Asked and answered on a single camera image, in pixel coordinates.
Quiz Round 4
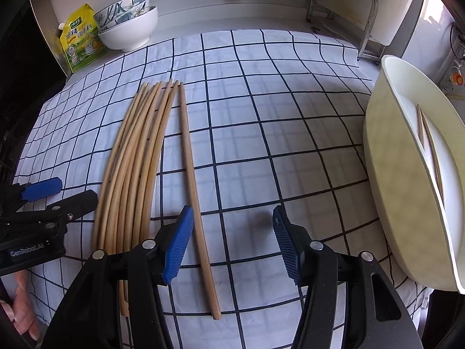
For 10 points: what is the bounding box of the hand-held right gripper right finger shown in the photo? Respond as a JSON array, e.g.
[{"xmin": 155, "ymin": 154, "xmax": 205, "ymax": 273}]
[{"xmin": 272, "ymin": 205, "xmax": 425, "ymax": 349}]

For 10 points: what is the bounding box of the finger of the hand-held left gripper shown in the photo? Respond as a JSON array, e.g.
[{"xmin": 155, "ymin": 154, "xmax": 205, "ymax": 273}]
[
  {"xmin": 11, "ymin": 190, "xmax": 99, "ymax": 231},
  {"xmin": 0, "ymin": 177, "xmax": 63, "ymax": 208}
]

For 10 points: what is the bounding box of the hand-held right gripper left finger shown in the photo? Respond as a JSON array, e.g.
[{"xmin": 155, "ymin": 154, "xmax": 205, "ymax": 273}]
[{"xmin": 49, "ymin": 205, "xmax": 195, "ymax": 349}]

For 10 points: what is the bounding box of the bundle of wooden chopsticks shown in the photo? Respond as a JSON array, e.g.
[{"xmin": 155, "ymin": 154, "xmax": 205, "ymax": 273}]
[{"xmin": 91, "ymin": 79, "xmax": 180, "ymax": 318}]

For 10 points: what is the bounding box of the cream oval plastic tray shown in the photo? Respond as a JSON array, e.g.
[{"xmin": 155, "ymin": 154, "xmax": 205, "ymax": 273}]
[{"xmin": 363, "ymin": 54, "xmax": 465, "ymax": 293}]

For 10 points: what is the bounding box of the person's left hand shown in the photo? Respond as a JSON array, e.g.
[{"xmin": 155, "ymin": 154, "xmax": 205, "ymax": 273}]
[{"xmin": 0, "ymin": 269, "xmax": 40, "ymax": 340}]

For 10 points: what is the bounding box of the white checked cloth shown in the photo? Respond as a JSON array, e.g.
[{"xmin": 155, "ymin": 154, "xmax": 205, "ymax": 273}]
[{"xmin": 12, "ymin": 29, "xmax": 437, "ymax": 349}]

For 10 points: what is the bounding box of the yellow seasoning pouch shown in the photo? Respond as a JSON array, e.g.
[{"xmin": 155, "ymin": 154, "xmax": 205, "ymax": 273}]
[{"xmin": 57, "ymin": 3, "xmax": 107, "ymax": 74}]

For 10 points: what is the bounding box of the stainless steel side panel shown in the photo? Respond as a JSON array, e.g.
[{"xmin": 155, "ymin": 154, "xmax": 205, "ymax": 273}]
[{"xmin": 29, "ymin": 0, "xmax": 69, "ymax": 81}]

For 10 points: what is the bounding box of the plain white bowl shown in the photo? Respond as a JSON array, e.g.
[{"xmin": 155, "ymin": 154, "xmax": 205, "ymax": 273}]
[{"xmin": 97, "ymin": 5, "xmax": 159, "ymax": 52}]

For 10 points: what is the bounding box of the metal rack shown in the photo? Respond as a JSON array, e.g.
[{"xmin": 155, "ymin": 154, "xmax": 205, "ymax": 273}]
[{"xmin": 306, "ymin": 0, "xmax": 386, "ymax": 66}]

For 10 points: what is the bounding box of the white appliance with red knob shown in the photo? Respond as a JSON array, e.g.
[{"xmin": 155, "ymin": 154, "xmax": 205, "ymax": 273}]
[{"xmin": 434, "ymin": 18, "xmax": 465, "ymax": 99}]

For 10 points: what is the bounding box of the cream cutting board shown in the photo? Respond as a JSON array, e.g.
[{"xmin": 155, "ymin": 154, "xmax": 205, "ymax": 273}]
[{"xmin": 316, "ymin": 0, "xmax": 422, "ymax": 44}]

